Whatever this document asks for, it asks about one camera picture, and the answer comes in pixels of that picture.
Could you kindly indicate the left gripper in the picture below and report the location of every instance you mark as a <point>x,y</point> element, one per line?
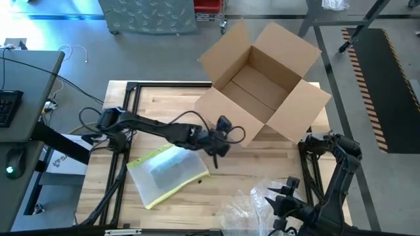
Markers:
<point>215,142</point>

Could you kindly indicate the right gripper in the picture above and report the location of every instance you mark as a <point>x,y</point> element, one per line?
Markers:
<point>295,209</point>

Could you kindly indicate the clear bubble wrap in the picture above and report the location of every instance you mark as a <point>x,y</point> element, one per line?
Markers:
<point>243,209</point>

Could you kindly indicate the teal calculator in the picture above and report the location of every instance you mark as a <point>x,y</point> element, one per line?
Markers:
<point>174,159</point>

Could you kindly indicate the clear pouch with green edge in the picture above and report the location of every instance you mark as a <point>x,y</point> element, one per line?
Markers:
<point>157,187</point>

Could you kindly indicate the brown taped cardboard box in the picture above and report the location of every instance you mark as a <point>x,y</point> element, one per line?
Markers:
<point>259,91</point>

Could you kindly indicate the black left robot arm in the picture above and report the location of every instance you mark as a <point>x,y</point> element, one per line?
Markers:
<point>147,126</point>

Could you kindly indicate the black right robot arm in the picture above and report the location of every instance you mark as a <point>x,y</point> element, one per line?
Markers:
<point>344,164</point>

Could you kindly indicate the white box with logo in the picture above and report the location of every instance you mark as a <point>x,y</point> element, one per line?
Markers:
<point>65,160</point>

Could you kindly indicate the black mat with striped edge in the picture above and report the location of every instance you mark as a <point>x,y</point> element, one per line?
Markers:
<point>384,85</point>

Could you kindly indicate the grey leaf-patterned partition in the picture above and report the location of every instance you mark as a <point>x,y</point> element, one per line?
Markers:
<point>147,14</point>

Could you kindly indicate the white power strip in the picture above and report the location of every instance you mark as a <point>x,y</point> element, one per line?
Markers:
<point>50,105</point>

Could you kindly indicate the white cloth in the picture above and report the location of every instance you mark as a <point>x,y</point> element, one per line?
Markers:
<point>334,4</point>

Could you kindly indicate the black computer mouse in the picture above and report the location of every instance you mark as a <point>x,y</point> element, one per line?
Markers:
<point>14,162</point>

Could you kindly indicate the grey desk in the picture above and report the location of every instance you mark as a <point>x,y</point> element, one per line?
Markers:
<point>26,75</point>

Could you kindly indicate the black keyboard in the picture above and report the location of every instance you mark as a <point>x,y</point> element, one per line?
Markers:
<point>8,108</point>

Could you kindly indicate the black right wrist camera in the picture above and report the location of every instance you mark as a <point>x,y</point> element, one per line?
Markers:
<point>292,182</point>

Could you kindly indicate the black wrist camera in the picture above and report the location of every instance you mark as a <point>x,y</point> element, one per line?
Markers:
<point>224,124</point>
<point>292,182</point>

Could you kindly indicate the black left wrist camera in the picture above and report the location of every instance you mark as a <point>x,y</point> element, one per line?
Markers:
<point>224,124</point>

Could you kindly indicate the black aluminium table frame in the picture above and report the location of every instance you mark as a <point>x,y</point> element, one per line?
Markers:
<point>164,84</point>

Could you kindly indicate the grey rolling table frame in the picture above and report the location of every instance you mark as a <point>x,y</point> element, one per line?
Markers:
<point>315,13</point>

